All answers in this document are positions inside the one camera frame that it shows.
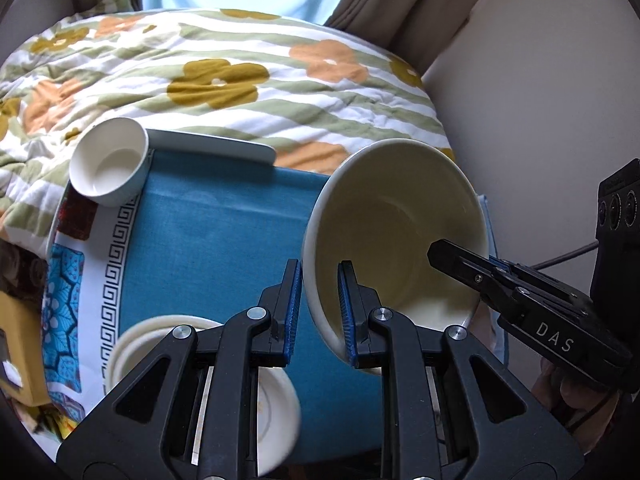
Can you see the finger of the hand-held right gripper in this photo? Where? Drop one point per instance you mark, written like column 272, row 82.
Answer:
column 460, row 265
column 545, row 282

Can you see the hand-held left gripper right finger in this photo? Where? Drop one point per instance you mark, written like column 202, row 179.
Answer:
column 347, row 315

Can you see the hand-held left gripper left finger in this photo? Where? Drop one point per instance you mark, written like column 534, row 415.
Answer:
column 292, row 310

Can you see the light blue box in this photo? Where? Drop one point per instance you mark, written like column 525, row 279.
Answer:
column 486, row 210

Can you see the cream ceramic bowl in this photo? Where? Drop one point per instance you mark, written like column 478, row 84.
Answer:
column 390, row 210

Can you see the large white plate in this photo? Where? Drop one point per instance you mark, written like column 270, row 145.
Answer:
column 165, row 320

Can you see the person's right hand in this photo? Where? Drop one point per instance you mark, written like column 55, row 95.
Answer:
column 575, row 405

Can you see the blue patterned tablecloth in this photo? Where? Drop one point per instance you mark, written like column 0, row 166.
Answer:
column 210, row 240

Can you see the grey-blue tray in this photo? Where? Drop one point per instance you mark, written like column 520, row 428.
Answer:
column 215, row 146

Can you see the small white bowl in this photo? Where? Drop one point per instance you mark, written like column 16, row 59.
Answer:
column 107, row 160

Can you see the yellow box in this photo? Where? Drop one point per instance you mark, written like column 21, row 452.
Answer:
column 20, row 325

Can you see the floral striped blanket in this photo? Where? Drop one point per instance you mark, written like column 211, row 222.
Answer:
column 250, row 40

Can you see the green pillow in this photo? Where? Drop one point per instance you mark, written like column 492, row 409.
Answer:
column 110, row 5

